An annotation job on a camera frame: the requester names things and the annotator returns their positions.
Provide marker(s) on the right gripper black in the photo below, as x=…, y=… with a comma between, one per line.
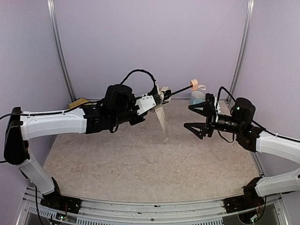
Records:
x=210, y=117

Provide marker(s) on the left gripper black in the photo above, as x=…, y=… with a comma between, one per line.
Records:
x=164, y=94

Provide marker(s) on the beige folding umbrella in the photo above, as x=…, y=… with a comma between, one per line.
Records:
x=159, y=111

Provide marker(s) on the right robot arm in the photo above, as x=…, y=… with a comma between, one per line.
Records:
x=252, y=138

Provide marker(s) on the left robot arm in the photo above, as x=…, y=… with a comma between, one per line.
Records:
x=118, y=106

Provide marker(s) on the light blue mug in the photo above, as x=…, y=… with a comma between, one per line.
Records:
x=197, y=97

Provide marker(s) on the yellow woven basket tray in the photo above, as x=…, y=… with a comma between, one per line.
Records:
x=77, y=102

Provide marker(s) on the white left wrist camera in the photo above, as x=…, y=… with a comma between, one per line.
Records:
x=145, y=103

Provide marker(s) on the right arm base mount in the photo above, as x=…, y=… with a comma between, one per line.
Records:
x=249, y=199

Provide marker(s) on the right aluminium corner post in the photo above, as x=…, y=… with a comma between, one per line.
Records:
x=243, y=46

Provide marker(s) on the aluminium corner post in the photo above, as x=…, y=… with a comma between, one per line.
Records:
x=243, y=46
x=59, y=49

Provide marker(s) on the left aluminium corner post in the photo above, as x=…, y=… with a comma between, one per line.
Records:
x=59, y=49

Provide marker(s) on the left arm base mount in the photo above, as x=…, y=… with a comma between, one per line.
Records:
x=55, y=200

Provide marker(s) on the aluminium front rail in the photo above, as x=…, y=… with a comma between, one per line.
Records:
x=103, y=212

